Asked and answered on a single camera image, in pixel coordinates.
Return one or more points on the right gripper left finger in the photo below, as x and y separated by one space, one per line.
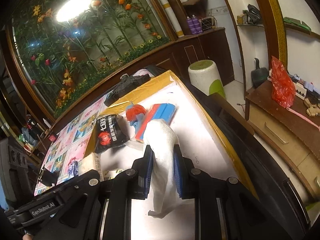
85 207

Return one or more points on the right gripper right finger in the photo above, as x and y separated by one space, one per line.
224 209

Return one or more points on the white tissue pack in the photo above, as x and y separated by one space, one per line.
91 162

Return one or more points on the black snack packet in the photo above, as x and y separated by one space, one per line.
110 132

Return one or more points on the white cloth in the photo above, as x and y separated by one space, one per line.
162 139

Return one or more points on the blue knitted item red bag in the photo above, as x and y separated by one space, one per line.
135 115

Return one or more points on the blue white patterned bag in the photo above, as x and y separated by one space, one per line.
73 168

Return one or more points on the wooden drawer cabinet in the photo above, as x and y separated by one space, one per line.
295 140

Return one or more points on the yellow-rimmed white foam box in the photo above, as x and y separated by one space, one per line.
200 140

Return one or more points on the pink fly swatter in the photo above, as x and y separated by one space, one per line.
303 117

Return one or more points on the black star-shaped device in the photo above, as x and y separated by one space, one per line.
126 85

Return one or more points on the red plastic bag on cabinet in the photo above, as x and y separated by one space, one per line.
283 89

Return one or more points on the white green stool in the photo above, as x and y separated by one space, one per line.
205 76

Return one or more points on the white power strip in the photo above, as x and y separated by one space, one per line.
304 89

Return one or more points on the dark wooden sideboard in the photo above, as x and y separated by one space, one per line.
176 56

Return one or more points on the purple bottle right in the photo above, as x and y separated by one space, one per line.
197 24

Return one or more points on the purple bottle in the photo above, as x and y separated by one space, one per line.
191 26
197 24

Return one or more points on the purple bottle left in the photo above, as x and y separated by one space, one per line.
191 26

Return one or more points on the white yellow rolled poster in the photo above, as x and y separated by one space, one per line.
172 17

